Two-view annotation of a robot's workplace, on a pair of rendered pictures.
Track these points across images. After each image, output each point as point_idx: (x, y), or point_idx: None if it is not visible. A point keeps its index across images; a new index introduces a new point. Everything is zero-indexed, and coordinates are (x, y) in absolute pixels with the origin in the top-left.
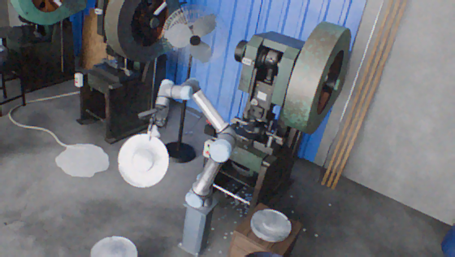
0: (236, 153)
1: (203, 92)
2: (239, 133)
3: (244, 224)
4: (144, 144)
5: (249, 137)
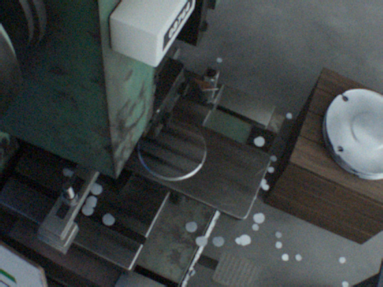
0: (262, 216)
1: None
2: (239, 197)
3: (381, 194)
4: None
5: (247, 157)
